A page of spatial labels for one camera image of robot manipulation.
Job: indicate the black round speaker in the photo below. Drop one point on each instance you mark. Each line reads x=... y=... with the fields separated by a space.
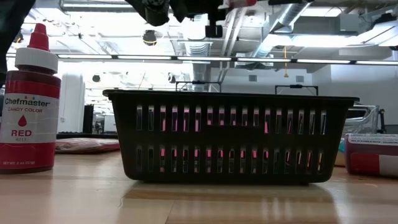
x=96 y=78

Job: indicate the black hanging ceiling camera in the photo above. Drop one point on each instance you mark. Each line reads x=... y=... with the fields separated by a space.
x=150 y=37

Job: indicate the silver ventilation duct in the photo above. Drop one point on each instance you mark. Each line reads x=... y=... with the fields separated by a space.
x=289 y=15

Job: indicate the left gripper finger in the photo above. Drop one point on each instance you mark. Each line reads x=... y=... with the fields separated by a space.
x=289 y=2

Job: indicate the red candy colour bottle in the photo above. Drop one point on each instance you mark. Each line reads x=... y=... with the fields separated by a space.
x=29 y=124
x=370 y=158

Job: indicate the clear plastic container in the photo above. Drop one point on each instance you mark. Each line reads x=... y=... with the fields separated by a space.
x=362 y=123

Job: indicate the dark tall cabinet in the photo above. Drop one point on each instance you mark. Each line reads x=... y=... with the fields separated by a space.
x=88 y=119

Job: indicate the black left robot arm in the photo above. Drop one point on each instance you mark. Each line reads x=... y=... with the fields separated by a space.
x=9 y=25

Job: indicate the red snack packet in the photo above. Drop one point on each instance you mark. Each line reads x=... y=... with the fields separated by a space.
x=87 y=144

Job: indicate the black slotted plastic basket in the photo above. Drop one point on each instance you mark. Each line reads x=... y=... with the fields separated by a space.
x=230 y=140

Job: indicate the white round column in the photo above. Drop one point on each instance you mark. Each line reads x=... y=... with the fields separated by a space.
x=71 y=102

